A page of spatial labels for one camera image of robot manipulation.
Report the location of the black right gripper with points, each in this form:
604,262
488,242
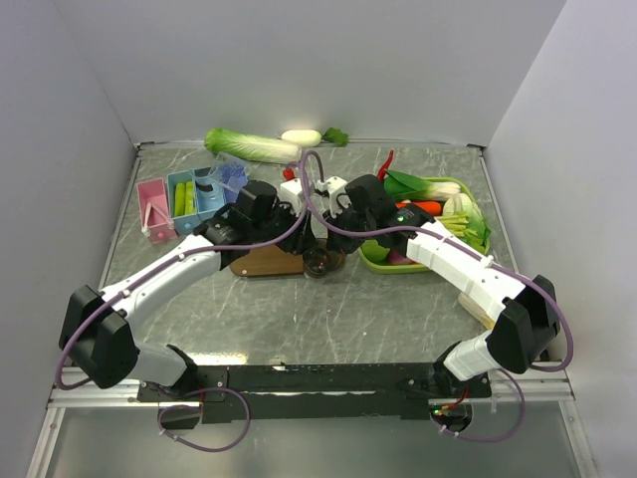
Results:
338,241

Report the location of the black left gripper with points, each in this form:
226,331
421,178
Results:
302,236

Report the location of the dark glass cup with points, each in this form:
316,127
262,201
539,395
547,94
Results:
316,262

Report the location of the clear textured plastic holder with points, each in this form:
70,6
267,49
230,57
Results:
224,158

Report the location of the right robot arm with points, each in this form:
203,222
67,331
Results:
522,310

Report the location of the yellow cabbage by arm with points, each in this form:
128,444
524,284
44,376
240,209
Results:
471,307

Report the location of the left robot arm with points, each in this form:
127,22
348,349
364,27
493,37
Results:
100,328

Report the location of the brown wooden tray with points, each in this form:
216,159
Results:
273,262

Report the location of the green toothpaste tubes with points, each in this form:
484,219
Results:
184,199

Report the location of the red chili pepper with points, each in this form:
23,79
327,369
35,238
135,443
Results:
382,171

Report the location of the bok choy in basket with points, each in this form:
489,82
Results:
402,186

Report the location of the round green cabbage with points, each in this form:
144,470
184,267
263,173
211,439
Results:
374,252

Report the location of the purple drawer box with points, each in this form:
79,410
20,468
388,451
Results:
233,178

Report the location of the purple onion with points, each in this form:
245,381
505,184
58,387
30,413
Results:
395,259

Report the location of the orange carrot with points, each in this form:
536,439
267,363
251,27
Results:
433,208

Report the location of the napa cabbage on table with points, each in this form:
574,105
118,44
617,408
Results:
251,147

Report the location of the green plastic vegetable basket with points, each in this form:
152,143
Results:
385,268

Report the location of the white daikon radish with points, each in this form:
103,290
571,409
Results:
311,137

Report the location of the white celery stalk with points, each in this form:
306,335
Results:
470,229

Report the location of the teal drawer box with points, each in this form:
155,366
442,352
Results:
185,224

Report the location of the napa cabbage in basket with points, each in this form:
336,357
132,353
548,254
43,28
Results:
461,203

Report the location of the pink drawer box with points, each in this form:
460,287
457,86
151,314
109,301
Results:
154,187

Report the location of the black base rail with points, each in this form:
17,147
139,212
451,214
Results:
307,391

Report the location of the aluminium frame rail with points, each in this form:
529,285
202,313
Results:
91,432

